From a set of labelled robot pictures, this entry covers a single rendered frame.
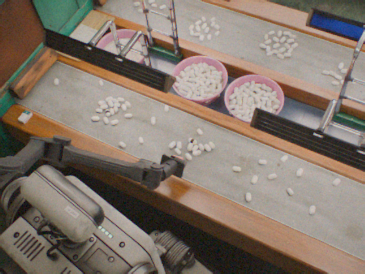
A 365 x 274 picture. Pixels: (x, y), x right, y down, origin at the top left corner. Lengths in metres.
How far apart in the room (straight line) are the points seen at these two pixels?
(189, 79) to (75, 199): 1.38
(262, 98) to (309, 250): 0.73
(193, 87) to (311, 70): 0.56
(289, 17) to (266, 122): 0.92
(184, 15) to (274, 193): 1.11
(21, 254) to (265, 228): 1.00
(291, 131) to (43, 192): 0.96
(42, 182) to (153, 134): 1.14
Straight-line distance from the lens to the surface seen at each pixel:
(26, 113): 2.29
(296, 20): 2.51
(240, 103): 2.18
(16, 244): 1.22
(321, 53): 2.41
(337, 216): 1.96
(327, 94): 2.22
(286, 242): 1.86
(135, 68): 1.88
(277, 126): 1.71
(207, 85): 2.25
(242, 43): 2.42
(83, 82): 2.37
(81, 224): 0.97
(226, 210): 1.89
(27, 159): 1.60
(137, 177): 1.72
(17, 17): 2.26
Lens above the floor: 2.50
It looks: 58 degrees down
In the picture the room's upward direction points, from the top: 9 degrees counter-clockwise
